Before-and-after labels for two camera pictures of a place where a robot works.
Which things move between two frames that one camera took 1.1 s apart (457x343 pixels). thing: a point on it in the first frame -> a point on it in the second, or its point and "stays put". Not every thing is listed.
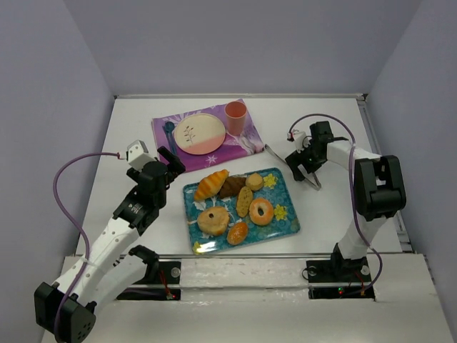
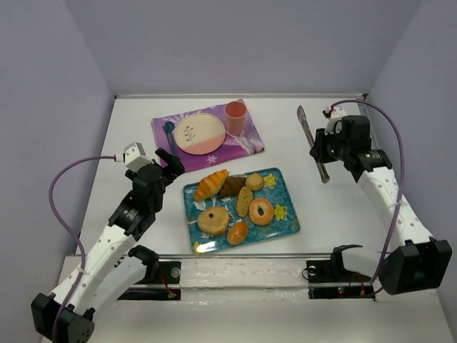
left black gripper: (168, 168) stays put
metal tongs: (269, 148) -> (323, 171)
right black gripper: (298, 159) -> (320, 145)
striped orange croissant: (210, 185) stays put
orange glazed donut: (267, 215) stays put
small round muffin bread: (254, 181) stays put
